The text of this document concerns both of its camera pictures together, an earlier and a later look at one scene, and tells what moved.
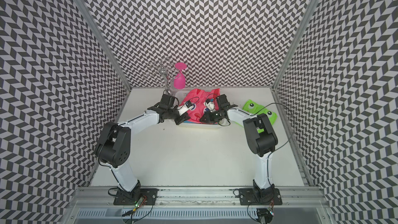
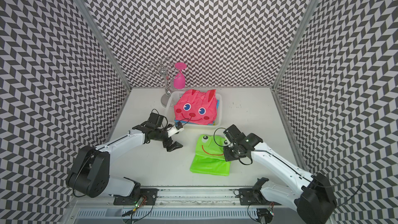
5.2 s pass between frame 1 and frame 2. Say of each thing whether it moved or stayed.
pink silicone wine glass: stayed
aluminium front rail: stayed
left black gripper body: moved
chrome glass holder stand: stayed
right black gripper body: moved
